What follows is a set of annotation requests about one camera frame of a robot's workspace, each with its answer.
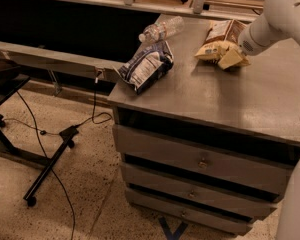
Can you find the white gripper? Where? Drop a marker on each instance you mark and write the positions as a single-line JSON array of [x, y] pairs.
[[249, 43]]

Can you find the brown and yellow chip bag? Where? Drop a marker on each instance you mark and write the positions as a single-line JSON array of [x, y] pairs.
[[222, 36]]

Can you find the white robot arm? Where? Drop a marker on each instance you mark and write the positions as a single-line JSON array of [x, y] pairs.
[[289, 221]]

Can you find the blue and white chip bag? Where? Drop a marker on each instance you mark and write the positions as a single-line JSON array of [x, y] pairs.
[[147, 66]]

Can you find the clear plastic water bottle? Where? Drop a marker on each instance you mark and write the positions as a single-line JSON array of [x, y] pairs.
[[162, 30]]

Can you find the grey cabinet with drawers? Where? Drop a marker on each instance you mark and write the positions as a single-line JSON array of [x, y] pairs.
[[252, 111]]

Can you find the top grey drawer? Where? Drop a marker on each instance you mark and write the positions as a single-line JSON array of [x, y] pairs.
[[255, 173]]

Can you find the grey drawer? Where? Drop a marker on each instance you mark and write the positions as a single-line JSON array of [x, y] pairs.
[[188, 213], [168, 186], [255, 173]]

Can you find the middle grey drawer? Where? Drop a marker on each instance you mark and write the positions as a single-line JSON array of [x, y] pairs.
[[168, 186]]

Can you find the bottom grey drawer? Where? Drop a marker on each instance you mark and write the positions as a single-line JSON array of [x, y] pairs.
[[188, 213]]

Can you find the grey long shelf counter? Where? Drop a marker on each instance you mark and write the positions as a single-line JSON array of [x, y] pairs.
[[77, 37]]

